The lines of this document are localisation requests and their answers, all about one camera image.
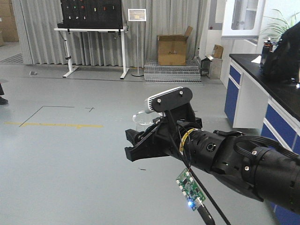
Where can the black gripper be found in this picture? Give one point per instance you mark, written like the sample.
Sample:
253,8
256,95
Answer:
177,134

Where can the small clear glass beaker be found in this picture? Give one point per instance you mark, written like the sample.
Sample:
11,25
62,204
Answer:
145,118

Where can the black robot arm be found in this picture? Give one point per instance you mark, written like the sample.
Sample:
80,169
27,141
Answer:
253,166

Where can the green circuit board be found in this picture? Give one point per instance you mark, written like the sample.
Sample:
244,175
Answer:
190,189

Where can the metal grate platform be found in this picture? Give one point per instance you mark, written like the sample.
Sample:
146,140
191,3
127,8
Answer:
188,73

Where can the large cardboard box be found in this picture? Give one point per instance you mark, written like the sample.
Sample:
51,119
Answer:
172,49

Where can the white height-adjustable desk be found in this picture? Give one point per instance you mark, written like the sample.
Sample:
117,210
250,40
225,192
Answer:
92,45

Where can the small cardboard box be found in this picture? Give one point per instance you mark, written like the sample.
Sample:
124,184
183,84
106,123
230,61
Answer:
217,51

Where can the blue white lab counter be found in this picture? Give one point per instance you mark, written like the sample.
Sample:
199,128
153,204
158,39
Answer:
257,103

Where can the sign stand with poster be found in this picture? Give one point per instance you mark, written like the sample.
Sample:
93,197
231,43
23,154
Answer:
137,15

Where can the black pegboard panel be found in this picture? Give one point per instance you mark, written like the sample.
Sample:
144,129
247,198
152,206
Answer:
91,14

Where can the grey curtain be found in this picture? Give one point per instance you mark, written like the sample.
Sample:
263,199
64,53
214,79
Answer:
41,44

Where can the dark drink bottle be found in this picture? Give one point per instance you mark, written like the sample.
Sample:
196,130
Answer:
267,48

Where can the green potted plant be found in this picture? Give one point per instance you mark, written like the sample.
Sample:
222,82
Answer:
278,24

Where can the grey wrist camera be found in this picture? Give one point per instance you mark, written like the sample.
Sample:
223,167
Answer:
168,100

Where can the white wall cabinet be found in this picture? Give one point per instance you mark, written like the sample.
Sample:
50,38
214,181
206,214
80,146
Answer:
242,19

